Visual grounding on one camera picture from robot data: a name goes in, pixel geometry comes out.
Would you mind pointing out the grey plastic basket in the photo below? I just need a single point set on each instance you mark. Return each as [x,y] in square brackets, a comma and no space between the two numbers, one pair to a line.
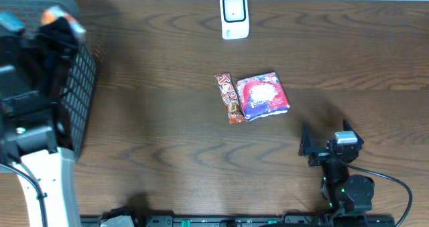
[82,77]

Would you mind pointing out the pink purple pad package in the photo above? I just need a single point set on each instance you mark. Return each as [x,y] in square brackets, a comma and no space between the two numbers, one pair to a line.
[262,96]

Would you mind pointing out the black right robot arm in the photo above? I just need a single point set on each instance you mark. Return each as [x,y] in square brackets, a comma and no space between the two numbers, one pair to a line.
[348,194]

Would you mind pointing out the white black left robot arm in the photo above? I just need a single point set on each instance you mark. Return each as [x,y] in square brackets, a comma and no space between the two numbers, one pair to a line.
[36,138]

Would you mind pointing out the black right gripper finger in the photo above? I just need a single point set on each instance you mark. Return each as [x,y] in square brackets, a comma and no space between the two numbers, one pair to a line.
[348,127]
[305,144]

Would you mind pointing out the orange chocolate bar wrapper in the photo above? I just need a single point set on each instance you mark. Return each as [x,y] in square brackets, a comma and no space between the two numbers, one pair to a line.
[230,98]

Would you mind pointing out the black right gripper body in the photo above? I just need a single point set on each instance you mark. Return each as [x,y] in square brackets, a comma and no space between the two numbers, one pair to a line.
[319,156]

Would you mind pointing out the small orange snack box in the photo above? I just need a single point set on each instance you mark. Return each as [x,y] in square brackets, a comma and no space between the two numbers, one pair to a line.
[56,13]

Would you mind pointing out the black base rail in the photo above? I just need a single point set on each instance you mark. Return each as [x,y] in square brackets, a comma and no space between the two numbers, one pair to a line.
[292,219]

